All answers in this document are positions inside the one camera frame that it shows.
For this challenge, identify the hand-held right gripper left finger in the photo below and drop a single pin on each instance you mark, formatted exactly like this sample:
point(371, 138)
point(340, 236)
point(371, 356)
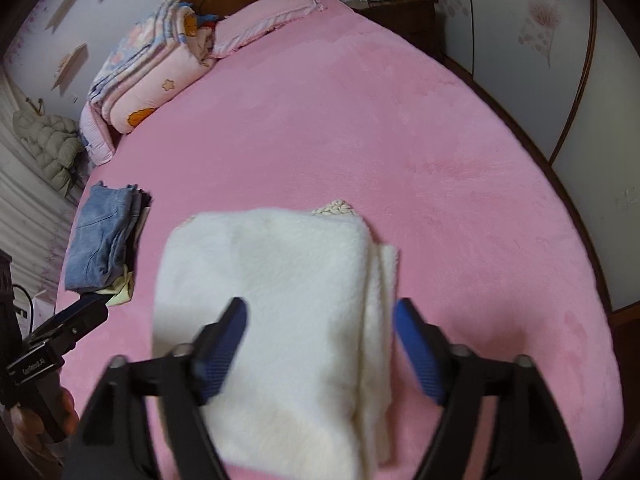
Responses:
point(222, 350)

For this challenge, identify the beige puffer jacket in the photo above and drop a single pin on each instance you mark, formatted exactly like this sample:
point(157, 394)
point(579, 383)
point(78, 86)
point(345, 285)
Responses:
point(47, 145)

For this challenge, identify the plain pink pillow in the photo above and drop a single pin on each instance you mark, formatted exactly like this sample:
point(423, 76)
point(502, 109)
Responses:
point(94, 135)

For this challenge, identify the pink embroidered pillow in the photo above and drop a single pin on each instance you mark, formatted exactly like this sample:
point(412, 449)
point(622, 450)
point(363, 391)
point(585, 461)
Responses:
point(270, 15)

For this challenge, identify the folded pink printed quilt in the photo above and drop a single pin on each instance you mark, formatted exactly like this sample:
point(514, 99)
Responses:
point(155, 70)

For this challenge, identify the pink plush bed blanket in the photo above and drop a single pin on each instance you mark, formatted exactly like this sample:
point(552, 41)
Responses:
point(400, 135)

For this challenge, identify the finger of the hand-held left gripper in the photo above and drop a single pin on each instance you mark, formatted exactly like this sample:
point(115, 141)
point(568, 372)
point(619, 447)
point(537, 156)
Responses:
point(85, 327)
point(70, 315)

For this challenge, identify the person's left hand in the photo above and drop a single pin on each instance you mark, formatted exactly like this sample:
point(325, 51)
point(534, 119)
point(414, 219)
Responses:
point(27, 427)

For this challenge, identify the wooden bed frame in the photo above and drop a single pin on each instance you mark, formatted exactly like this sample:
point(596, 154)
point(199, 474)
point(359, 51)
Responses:
point(565, 180)

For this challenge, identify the white fluffy sweater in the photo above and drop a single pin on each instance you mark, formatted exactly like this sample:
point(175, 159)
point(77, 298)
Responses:
point(280, 310)

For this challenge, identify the folded blue jeans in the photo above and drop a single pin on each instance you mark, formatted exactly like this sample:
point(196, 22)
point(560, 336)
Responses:
point(97, 235)

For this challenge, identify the floral wardrobe door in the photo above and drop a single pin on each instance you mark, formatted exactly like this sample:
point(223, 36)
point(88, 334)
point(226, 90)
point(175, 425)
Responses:
point(505, 20)

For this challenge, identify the wooden wall shelf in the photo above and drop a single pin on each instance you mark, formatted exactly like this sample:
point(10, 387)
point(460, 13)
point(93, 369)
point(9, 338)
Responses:
point(71, 62)
point(67, 5)

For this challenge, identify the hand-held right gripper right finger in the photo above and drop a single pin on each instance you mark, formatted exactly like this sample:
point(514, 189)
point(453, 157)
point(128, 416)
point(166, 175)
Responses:
point(420, 352)

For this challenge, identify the wooden nightstand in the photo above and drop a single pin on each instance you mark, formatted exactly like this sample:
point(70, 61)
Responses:
point(400, 20)

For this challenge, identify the folded black garment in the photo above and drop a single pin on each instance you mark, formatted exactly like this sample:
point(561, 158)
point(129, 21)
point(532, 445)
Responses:
point(142, 210)

